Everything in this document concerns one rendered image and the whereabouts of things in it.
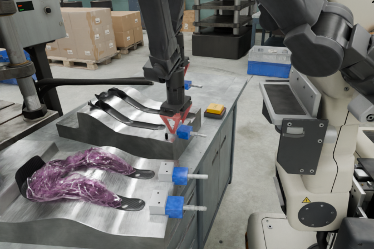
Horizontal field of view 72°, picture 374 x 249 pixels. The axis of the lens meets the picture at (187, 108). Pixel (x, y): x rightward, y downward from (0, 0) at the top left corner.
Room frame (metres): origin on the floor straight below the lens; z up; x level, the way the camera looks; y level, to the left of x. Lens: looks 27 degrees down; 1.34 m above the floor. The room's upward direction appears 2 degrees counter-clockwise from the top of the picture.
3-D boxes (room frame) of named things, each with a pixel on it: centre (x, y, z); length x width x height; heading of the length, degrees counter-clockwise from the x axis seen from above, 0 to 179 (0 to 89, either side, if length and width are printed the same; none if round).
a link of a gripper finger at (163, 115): (0.71, 0.04, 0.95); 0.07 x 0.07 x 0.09; 66
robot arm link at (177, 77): (0.73, 0.04, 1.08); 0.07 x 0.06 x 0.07; 57
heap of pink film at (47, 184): (0.52, 0.29, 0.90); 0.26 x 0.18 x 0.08; 84
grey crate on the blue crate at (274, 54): (3.79, -1.29, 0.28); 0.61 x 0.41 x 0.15; 63
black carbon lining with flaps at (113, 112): (0.86, 0.22, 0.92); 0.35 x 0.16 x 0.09; 66
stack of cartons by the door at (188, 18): (7.67, 0.00, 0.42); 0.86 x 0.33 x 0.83; 63
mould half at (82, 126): (0.88, 0.23, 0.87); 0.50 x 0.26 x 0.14; 66
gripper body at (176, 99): (0.73, 0.03, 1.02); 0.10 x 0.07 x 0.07; 156
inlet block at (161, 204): (0.44, 0.03, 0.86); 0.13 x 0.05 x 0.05; 84
